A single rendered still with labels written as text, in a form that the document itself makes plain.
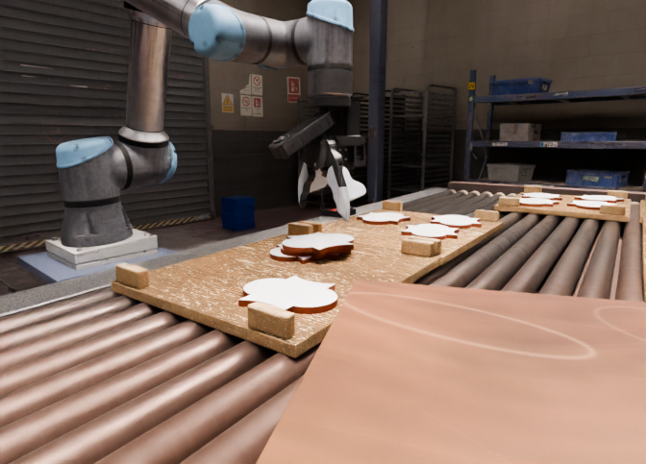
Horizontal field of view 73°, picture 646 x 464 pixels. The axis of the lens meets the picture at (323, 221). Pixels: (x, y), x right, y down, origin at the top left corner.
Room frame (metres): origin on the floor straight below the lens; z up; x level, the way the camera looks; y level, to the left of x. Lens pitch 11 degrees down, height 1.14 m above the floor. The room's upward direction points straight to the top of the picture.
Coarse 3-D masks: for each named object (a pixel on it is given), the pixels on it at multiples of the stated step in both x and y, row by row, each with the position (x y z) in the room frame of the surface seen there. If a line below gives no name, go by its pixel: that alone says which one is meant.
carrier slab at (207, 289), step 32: (224, 256) 0.75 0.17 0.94; (256, 256) 0.75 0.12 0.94; (352, 256) 0.75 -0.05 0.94; (384, 256) 0.75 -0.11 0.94; (416, 256) 0.75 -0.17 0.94; (128, 288) 0.59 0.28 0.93; (160, 288) 0.58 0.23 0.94; (192, 288) 0.58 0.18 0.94; (224, 288) 0.58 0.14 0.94; (192, 320) 0.51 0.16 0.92; (224, 320) 0.48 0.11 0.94; (320, 320) 0.48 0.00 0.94; (288, 352) 0.42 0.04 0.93
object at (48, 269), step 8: (160, 248) 1.07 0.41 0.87; (24, 256) 0.99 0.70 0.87; (32, 256) 0.99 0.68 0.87; (40, 256) 0.99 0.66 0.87; (48, 256) 0.99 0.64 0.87; (144, 256) 0.99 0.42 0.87; (152, 256) 0.99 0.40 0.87; (24, 264) 0.95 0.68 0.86; (32, 264) 0.92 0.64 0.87; (40, 264) 0.92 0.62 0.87; (48, 264) 0.92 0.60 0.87; (56, 264) 0.92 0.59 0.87; (64, 264) 0.92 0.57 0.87; (112, 264) 0.92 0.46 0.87; (32, 272) 0.92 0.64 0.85; (40, 272) 0.88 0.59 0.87; (48, 272) 0.87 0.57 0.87; (56, 272) 0.87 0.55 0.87; (64, 272) 0.87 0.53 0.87; (72, 272) 0.87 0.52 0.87; (80, 272) 0.87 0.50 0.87; (88, 272) 0.87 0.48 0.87; (96, 272) 0.87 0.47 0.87; (48, 280) 0.85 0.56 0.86; (56, 280) 0.82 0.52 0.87; (64, 280) 0.82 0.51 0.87
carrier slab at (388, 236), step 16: (336, 224) 1.05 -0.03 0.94; (352, 224) 1.05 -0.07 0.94; (368, 224) 1.05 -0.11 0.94; (400, 224) 1.05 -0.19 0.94; (416, 224) 1.05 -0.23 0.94; (496, 224) 1.05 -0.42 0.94; (368, 240) 0.87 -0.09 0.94; (384, 240) 0.87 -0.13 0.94; (400, 240) 0.87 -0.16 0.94; (448, 240) 0.87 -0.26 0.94; (464, 240) 0.87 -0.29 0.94; (480, 240) 0.92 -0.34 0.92; (448, 256) 0.77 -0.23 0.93
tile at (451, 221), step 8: (432, 216) 1.10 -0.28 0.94; (440, 216) 1.10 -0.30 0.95; (448, 216) 1.10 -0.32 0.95; (456, 216) 1.10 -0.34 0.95; (464, 216) 1.10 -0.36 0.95; (440, 224) 1.02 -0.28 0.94; (448, 224) 1.00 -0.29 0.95; (456, 224) 1.00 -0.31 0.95; (464, 224) 1.00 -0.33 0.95; (472, 224) 1.01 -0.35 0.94; (480, 224) 1.01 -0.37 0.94
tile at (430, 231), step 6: (408, 228) 0.97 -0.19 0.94; (414, 228) 0.95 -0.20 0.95; (420, 228) 0.95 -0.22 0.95; (426, 228) 0.95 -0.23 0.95; (432, 228) 0.95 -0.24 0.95; (438, 228) 0.95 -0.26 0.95; (444, 228) 0.95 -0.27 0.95; (450, 228) 0.95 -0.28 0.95; (402, 234) 0.92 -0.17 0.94; (408, 234) 0.92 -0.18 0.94; (414, 234) 0.89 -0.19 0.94; (420, 234) 0.88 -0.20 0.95; (426, 234) 0.88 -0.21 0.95; (432, 234) 0.88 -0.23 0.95; (438, 234) 0.88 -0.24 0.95; (444, 234) 0.88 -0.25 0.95; (450, 234) 0.89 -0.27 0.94; (456, 234) 0.89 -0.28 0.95
